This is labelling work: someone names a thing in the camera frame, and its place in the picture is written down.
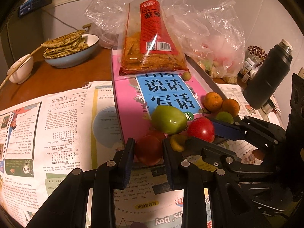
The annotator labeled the printed newspaper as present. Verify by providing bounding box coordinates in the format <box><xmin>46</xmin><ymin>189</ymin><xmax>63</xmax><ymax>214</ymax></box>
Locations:
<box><xmin>0</xmin><ymin>81</ymin><xmax>285</xmax><ymax>228</ymax></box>

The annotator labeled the white bowl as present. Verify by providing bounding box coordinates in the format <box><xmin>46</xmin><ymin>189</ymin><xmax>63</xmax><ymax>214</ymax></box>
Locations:
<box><xmin>7</xmin><ymin>54</ymin><xmax>34</xmax><ymax>84</ymax></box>

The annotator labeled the wooden chopsticks pair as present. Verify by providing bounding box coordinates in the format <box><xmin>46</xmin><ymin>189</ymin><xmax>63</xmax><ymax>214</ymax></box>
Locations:
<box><xmin>0</xmin><ymin>30</ymin><xmax>85</xmax><ymax>88</ymax></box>

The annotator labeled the stack of scallion pancakes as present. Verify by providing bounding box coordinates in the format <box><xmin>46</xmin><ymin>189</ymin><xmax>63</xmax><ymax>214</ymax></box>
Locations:
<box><xmin>41</xmin><ymin>30</ymin><xmax>89</xmax><ymax>59</ymax></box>

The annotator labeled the black thermos flask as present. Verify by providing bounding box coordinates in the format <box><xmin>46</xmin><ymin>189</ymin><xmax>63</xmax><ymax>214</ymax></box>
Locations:
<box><xmin>243</xmin><ymin>39</ymin><xmax>293</xmax><ymax>110</ymax></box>

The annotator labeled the pile of small yellow fruits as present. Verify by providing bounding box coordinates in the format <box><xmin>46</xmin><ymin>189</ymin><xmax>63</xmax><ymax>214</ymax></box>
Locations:
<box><xmin>199</xmin><ymin>62</ymin><xmax>238</xmax><ymax>84</ymax></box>

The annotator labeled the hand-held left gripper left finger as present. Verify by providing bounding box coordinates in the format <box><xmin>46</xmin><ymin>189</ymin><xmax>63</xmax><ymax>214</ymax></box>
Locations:
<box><xmin>25</xmin><ymin>138</ymin><xmax>136</xmax><ymax>228</ymax></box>

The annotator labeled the blue enamel bowl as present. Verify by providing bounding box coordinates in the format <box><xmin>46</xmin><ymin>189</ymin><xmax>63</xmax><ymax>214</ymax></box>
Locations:
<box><xmin>43</xmin><ymin>34</ymin><xmax>100</xmax><ymax>69</ymax></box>

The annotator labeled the crumpled clear plastic bag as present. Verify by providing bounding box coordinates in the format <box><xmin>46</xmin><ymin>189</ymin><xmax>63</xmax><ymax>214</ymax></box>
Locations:
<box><xmin>85</xmin><ymin>0</ymin><xmax>133</xmax><ymax>49</ymax></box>

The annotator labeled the blue tissue box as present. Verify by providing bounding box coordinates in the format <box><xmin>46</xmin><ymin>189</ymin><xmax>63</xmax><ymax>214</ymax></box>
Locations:
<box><xmin>18</xmin><ymin>0</ymin><xmax>51</xmax><ymax>18</ymax></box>

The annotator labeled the clear plastic bag of produce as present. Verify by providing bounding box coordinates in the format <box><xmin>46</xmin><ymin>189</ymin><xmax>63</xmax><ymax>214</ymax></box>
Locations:
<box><xmin>160</xmin><ymin>0</ymin><xmax>245</xmax><ymax>84</ymax></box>

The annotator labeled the red label snack bag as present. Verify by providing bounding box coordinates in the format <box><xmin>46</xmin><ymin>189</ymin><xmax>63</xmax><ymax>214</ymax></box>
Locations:
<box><xmin>119</xmin><ymin>0</ymin><xmax>190</xmax><ymax>75</ymax></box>

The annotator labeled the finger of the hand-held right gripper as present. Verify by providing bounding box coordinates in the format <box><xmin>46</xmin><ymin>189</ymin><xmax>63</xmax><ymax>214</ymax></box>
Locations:
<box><xmin>184</xmin><ymin>136</ymin><xmax>243</xmax><ymax>169</ymax></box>
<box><xmin>211</xmin><ymin>116</ymin><xmax>285</xmax><ymax>148</ymax></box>

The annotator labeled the large mandarin orange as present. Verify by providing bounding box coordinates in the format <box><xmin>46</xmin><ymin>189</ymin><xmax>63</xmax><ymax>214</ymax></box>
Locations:
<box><xmin>203</xmin><ymin>92</ymin><xmax>224</xmax><ymax>112</ymax></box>

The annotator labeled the red tomato with stem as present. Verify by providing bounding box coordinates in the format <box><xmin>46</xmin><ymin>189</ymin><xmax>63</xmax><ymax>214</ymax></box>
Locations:
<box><xmin>146</xmin><ymin>129</ymin><xmax>167</xmax><ymax>143</ymax></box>

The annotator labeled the round green apple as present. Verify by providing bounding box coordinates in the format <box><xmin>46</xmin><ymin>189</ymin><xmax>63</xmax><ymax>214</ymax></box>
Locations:
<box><xmin>215</xmin><ymin>111</ymin><xmax>234</xmax><ymax>124</ymax></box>

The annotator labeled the white appliance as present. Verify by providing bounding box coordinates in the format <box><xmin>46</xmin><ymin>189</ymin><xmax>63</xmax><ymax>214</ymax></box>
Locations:
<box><xmin>41</xmin><ymin>0</ymin><xmax>135</xmax><ymax>41</ymax></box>

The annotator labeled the large oval green fruit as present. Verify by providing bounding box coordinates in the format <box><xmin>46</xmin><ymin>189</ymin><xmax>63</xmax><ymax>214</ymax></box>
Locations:
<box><xmin>151</xmin><ymin>106</ymin><xmax>188</xmax><ymax>135</ymax></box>

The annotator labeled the pink and blue book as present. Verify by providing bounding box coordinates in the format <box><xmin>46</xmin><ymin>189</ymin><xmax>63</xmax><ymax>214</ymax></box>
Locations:
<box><xmin>112</xmin><ymin>50</ymin><xmax>209</xmax><ymax>145</ymax></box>

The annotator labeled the metal cup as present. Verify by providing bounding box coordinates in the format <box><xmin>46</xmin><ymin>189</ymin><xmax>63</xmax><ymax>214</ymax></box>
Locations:
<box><xmin>261</xmin><ymin>98</ymin><xmax>275</xmax><ymax>113</ymax></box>

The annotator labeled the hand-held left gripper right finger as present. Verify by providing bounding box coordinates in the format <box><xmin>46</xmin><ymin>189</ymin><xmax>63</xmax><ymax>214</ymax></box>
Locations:
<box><xmin>163</xmin><ymin>139</ymin><xmax>271</xmax><ymax>228</ymax></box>

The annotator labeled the person's right hand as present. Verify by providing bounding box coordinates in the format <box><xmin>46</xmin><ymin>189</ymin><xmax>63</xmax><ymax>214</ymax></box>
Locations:
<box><xmin>252</xmin><ymin>148</ymin><xmax>265</xmax><ymax>163</ymax></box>

